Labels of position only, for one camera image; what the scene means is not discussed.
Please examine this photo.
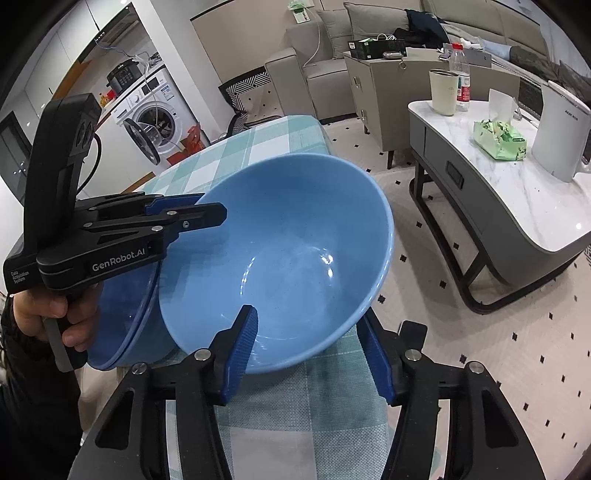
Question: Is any white marble coffee table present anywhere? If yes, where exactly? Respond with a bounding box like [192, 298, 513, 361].
[407, 98, 591, 315]

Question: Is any black jacket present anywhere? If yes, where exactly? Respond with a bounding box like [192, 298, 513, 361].
[392, 9, 451, 49]

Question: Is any person's left forearm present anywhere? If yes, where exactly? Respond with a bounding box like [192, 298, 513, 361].
[0, 295, 86, 480]

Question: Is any green tissue pack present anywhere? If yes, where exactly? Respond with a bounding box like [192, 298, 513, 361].
[472, 89, 528, 161]

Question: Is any black white patterned chair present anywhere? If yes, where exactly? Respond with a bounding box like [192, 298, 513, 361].
[221, 67, 273, 134]

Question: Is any grey sofa cushion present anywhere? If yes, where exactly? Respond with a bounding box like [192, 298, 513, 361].
[316, 8, 352, 61]
[344, 2, 409, 43]

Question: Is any grey metal side cabinet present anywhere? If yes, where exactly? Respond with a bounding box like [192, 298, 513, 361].
[344, 46, 492, 167]

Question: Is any light blue bowl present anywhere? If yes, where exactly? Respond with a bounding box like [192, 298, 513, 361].
[158, 154, 395, 376]

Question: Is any teal checked tablecloth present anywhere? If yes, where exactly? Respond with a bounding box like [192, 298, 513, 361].
[76, 115, 389, 480]

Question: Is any black cable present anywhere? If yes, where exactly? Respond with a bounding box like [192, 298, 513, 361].
[76, 131, 103, 195]

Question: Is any red-capped water bottle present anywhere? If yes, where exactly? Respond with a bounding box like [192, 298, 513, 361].
[449, 42, 472, 113]

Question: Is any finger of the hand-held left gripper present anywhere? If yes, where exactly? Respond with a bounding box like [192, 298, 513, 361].
[76, 191, 204, 217]
[83, 203, 228, 246]

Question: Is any grey sofa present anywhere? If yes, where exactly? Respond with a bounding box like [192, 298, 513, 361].
[265, 0, 591, 125]

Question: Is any black box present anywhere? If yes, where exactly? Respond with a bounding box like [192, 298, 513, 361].
[348, 38, 407, 60]

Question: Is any white diamond-patterned rug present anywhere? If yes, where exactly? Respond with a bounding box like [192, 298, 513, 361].
[323, 111, 591, 480]

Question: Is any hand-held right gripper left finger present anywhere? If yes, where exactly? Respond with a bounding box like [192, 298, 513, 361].
[67, 305, 259, 480]

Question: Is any beige cup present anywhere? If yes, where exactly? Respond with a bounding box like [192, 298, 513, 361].
[429, 69, 460, 116]

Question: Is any black pressure cooker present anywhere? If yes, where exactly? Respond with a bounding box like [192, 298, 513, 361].
[107, 59, 140, 93]

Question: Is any person's left hand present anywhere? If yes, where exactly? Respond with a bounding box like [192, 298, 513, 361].
[9, 288, 101, 355]

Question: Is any dark glass door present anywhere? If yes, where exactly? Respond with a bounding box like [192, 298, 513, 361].
[0, 113, 33, 195]

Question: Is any white green wall-mounted box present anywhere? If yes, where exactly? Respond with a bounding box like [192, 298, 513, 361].
[286, 0, 319, 24]

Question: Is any red open carton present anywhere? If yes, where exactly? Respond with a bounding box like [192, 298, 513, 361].
[168, 124, 204, 164]

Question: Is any steel range hood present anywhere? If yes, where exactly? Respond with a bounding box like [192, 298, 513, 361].
[92, 16, 136, 49]

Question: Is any white electric kettle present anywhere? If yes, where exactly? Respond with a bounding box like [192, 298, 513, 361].
[531, 80, 591, 183]

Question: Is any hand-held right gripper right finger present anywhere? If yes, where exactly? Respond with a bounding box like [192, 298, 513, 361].
[358, 316, 543, 480]

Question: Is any dark grey blanket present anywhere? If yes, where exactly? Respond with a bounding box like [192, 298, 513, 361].
[508, 46, 591, 93]

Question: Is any white washing machine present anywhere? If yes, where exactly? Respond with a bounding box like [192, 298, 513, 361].
[111, 65, 199, 167]

